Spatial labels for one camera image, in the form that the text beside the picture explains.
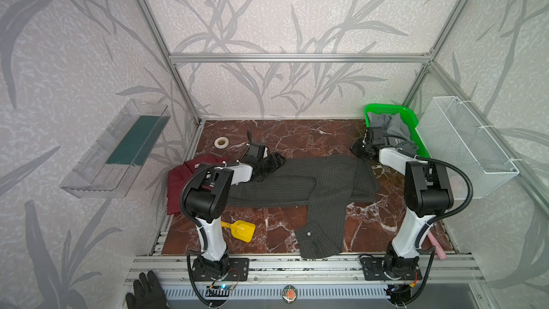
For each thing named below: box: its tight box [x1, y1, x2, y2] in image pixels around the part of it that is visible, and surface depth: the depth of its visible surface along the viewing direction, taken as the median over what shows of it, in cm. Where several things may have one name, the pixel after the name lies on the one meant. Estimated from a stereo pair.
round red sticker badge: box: [281, 284, 299, 304], surface depth 71 cm
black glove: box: [125, 270, 170, 309], surface depth 70 cm
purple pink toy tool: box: [427, 230, 448, 261], surface depth 78 cm
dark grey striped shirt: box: [226, 155, 380, 259], surface depth 92 cm
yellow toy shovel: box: [221, 220, 256, 243], surface depth 83 cm
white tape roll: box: [213, 136, 230, 149], surface depth 113 cm
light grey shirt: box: [367, 112, 417, 156], surface depth 114 cm
